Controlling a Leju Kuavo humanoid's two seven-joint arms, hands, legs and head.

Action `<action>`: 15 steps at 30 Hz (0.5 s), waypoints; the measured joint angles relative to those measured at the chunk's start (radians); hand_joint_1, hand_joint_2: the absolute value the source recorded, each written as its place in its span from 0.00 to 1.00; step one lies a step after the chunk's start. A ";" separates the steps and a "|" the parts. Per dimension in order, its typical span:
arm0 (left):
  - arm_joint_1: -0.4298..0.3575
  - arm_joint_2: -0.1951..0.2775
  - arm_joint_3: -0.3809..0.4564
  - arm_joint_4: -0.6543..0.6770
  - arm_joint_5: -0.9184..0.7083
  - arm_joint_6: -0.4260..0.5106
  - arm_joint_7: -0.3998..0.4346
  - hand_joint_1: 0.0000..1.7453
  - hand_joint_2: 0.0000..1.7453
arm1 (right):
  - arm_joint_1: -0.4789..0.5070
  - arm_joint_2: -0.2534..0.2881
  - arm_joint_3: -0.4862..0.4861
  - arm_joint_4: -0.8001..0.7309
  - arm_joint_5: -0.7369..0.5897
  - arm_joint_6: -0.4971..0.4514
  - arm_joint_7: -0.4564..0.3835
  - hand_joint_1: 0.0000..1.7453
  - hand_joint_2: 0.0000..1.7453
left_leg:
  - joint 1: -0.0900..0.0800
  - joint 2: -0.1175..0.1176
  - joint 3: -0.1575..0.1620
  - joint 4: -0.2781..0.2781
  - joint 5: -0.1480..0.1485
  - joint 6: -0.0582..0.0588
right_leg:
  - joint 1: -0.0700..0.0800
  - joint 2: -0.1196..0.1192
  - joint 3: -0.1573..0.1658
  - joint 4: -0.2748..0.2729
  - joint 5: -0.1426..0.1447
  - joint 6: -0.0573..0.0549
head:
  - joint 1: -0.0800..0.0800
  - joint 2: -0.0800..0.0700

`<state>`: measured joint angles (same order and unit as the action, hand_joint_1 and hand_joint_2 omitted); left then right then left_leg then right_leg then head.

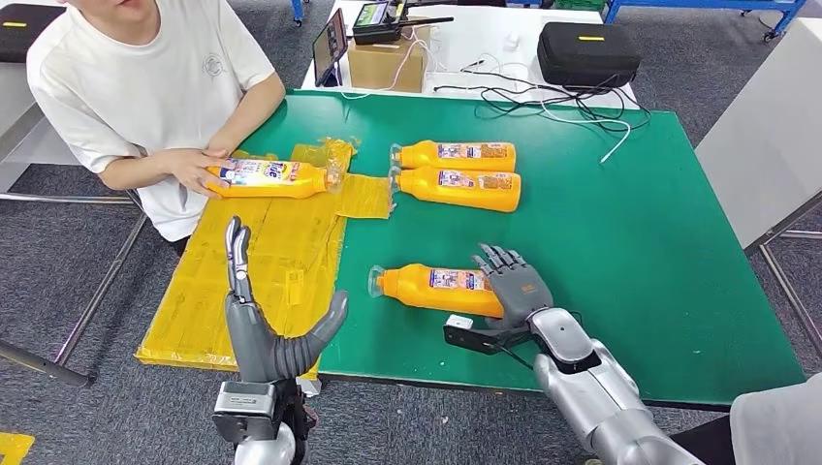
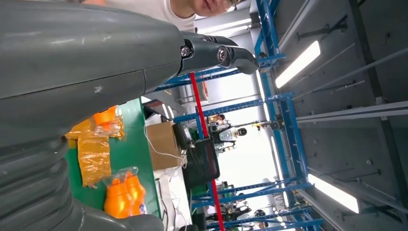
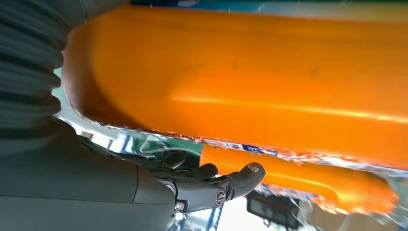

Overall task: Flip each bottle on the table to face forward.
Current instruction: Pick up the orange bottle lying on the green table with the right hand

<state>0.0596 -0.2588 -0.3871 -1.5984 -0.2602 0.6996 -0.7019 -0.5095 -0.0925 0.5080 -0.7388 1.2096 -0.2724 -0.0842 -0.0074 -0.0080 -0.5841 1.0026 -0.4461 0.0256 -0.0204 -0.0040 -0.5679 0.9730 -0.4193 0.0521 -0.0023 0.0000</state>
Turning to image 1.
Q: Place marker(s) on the grey metal frame table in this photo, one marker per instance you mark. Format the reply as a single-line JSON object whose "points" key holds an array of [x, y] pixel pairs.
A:
{"points": [[13, 96]]}

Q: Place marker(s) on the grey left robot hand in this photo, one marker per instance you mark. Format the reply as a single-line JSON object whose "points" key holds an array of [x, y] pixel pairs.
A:
{"points": [[257, 353]]}

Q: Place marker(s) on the yellow taped mat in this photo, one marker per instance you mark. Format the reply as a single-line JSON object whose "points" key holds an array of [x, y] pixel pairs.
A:
{"points": [[289, 257]]}

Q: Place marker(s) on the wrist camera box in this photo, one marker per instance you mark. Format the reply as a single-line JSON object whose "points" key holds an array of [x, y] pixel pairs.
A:
{"points": [[459, 322], [244, 411]]}

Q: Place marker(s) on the yellow floor marker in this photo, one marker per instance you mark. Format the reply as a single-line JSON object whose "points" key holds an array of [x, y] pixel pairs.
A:
{"points": [[14, 449]]}

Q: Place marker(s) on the black tablet on stand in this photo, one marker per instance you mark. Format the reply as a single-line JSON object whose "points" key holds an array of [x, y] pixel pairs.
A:
{"points": [[329, 43]]}

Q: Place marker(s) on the person's left forearm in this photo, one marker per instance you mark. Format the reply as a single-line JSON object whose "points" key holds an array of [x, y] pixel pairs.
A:
{"points": [[257, 112]]}

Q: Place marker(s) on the orange detergent bottle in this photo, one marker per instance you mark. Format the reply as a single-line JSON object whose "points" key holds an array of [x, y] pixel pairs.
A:
{"points": [[308, 183], [417, 292], [417, 156], [417, 186]]}

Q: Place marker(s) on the person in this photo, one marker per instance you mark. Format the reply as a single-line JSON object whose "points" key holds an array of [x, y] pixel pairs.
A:
{"points": [[128, 83], [777, 423]]}

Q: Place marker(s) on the green plastic crate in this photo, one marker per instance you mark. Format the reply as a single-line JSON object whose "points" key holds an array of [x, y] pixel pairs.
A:
{"points": [[578, 3]]}

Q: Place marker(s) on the black radio with antenna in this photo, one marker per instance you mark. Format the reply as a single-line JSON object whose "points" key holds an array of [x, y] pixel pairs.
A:
{"points": [[376, 27]]}

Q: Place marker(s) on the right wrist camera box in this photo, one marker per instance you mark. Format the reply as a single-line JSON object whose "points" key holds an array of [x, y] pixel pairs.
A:
{"points": [[459, 322]]}

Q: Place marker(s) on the white charger plug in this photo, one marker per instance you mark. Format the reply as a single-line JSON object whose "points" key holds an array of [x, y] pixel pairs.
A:
{"points": [[512, 42]]}

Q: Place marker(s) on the pale grey table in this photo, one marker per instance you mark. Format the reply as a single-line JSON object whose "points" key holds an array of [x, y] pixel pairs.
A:
{"points": [[764, 141]]}

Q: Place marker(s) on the white table bracket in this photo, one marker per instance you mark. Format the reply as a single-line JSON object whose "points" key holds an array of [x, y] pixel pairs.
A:
{"points": [[309, 387]]}

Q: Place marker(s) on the person's right forearm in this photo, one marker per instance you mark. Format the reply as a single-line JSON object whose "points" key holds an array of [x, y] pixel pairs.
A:
{"points": [[131, 173]]}

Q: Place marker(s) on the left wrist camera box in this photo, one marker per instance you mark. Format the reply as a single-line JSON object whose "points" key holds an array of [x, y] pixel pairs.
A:
{"points": [[244, 411]]}

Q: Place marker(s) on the white table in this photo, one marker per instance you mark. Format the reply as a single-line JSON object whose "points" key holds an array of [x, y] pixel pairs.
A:
{"points": [[475, 35]]}

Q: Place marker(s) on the person's right hand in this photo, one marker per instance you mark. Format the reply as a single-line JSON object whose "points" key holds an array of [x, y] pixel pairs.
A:
{"points": [[189, 170]]}

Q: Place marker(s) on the person's left hand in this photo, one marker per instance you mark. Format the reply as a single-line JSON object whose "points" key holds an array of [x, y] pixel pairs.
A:
{"points": [[225, 144]]}

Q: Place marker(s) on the brown cardboard box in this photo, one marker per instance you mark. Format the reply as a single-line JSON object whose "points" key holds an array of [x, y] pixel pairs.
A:
{"points": [[379, 67]]}

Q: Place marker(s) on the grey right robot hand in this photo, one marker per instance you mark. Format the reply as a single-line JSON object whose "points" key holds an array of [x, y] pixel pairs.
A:
{"points": [[520, 289]]}

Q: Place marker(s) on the black zip case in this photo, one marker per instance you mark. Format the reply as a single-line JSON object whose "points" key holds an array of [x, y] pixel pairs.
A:
{"points": [[587, 59], [25, 42]]}

